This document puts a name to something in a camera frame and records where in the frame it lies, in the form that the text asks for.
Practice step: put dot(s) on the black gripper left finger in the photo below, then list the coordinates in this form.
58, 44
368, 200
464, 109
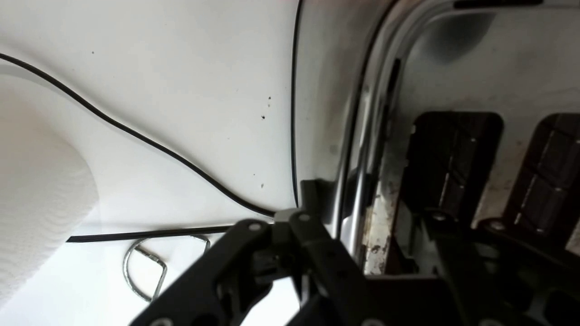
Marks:
241, 272

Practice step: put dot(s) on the white paper towel roll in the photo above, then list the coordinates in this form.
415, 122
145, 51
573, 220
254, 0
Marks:
36, 192

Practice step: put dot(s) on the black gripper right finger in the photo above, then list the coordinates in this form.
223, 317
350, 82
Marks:
513, 278

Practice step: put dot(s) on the silver two-slot toaster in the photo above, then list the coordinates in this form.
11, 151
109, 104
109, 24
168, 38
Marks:
458, 73

